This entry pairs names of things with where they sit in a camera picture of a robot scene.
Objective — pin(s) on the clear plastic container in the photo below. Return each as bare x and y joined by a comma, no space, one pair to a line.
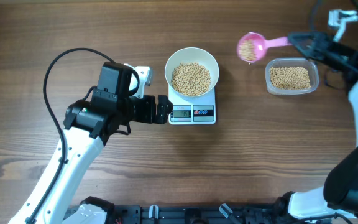
292,62

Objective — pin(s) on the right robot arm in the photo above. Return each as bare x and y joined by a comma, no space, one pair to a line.
339,195

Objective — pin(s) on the soybeans in white bowl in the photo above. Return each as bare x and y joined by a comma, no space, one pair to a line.
191,79

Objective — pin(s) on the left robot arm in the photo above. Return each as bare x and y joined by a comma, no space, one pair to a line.
117,100

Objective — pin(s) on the white bowl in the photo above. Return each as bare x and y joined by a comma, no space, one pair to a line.
191,55

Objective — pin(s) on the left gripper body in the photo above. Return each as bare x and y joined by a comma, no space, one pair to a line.
143,111

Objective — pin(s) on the pile of soybeans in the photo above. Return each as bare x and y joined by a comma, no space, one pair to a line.
290,78

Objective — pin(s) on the pink plastic scoop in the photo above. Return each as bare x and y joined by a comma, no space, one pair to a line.
253,46

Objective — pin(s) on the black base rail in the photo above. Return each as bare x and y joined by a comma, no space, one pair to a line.
122,214

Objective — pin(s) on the white digital kitchen scale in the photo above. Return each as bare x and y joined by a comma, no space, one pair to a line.
192,110

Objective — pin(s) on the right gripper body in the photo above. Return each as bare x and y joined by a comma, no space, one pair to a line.
342,53

